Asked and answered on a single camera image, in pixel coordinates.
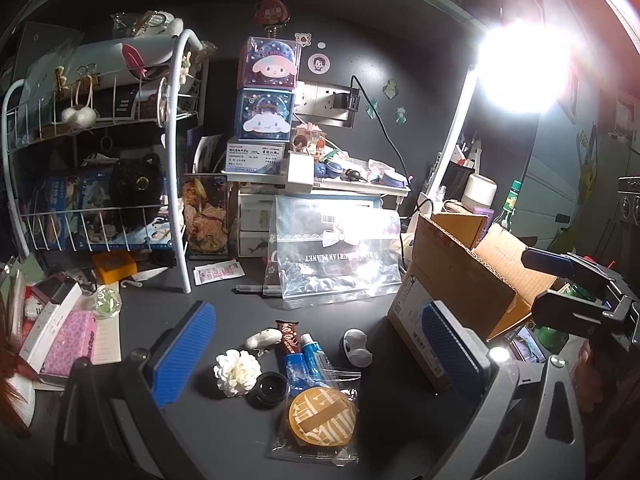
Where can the white plush pouch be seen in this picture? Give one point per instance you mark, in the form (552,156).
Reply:
(115,57)

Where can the brown cardboard box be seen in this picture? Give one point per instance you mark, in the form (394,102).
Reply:
(450,260)

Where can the white box with dark end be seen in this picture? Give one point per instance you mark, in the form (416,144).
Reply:
(50,320)

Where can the white cube box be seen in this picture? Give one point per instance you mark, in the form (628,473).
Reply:
(300,172)

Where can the clear zip bag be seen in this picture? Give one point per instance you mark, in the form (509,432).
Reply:
(335,275)

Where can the white pompom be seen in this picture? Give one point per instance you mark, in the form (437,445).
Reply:
(78,117)

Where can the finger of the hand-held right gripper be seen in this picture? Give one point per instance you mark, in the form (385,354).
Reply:
(565,307)
(547,261)

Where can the yellow wall sticker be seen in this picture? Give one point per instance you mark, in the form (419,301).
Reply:
(589,155)

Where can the white desk shelf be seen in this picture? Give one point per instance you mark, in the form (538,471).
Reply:
(350,187)

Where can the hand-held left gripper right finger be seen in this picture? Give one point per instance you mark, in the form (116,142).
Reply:
(450,350)

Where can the pink patterned box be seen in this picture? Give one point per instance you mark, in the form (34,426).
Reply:
(70,345)

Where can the red and white sachet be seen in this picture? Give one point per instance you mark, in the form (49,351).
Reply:
(217,272)

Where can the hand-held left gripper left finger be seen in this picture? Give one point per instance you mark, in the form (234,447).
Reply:
(185,355)

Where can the black round lid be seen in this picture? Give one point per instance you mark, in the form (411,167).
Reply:
(267,390)

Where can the blue tube with white cap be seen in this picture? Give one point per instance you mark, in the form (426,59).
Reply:
(316,352)

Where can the green bottle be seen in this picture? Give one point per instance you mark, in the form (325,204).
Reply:
(507,207)

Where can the white medicine box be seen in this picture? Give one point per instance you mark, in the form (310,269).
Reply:
(255,157)

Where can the brown chocolate bar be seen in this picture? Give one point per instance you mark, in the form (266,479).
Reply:
(288,337)

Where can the round wall sticker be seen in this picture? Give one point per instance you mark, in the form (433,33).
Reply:
(317,63)

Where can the lined notepad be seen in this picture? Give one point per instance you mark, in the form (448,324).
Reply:
(109,345)

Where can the orange disc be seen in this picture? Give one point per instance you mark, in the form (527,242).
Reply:
(322,415)

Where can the grey wall socket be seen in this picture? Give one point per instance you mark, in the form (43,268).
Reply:
(320,102)

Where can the white plastic clip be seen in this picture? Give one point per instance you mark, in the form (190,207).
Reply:
(356,352)

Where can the white desk lamp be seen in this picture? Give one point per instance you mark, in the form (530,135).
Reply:
(460,120)

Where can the blue cartoon box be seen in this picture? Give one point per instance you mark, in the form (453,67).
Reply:
(265,115)

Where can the white oval charm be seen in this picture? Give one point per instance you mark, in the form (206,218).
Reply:
(262,339)

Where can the black pen holder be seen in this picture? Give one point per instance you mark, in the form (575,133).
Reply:
(457,180)

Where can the white fabric flower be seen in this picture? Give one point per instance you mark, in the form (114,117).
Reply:
(236,372)

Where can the grey pen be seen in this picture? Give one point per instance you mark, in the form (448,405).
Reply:
(252,289)

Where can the pink cartoon box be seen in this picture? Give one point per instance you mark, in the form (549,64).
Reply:
(270,62)

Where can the white drawer unit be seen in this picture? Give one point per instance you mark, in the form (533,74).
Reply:
(252,225)

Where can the blue round case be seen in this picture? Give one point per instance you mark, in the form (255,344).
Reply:
(395,178)

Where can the black plush cat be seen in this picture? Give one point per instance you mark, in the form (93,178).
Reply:
(136,195)

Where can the orange box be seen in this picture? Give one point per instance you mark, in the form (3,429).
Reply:
(114,267)

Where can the brown bobble figure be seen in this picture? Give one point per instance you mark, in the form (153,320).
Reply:
(272,12)

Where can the small figure display box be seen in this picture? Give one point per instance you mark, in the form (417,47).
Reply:
(307,140)

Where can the clear round container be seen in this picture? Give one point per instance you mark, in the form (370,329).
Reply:
(107,302)

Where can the white cylinder cup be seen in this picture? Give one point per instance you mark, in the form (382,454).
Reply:
(478,192)

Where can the blue picture box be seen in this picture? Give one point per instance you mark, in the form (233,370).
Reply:
(75,205)

